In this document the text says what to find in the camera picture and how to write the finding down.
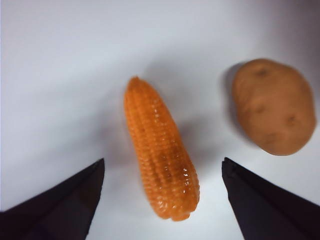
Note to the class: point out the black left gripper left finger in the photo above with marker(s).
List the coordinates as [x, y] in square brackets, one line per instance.
[57, 212]

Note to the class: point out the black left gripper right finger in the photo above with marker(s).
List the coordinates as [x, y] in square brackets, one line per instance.
[265, 207]

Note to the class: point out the orange toy corn cob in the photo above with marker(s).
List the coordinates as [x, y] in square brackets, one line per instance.
[160, 155]

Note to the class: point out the tan toy potato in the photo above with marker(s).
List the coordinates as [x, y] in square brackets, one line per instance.
[273, 107]

